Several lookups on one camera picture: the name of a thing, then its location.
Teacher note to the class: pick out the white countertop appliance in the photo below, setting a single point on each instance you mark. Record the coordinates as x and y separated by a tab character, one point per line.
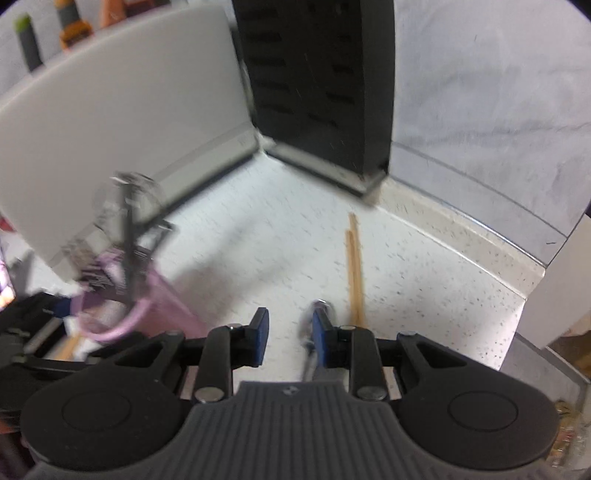
115	115

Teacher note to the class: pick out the pink mesh utensil holder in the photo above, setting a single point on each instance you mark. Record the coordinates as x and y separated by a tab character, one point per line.
161	300

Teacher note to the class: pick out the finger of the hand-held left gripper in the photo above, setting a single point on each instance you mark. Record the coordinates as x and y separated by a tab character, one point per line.
53	307

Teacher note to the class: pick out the wooden chopstick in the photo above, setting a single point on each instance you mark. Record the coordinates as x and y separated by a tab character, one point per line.
355	240
349	251

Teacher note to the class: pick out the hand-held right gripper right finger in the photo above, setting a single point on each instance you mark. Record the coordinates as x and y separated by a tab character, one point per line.
321	337

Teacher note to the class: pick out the white cabinet panel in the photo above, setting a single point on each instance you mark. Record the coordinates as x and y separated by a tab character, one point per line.
558	286

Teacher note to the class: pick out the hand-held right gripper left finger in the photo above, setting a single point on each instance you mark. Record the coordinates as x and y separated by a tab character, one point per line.
261	334

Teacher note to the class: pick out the metal spoon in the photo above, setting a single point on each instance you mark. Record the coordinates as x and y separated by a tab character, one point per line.
305	337

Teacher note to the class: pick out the black knife block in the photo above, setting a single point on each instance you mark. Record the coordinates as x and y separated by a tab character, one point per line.
323	83

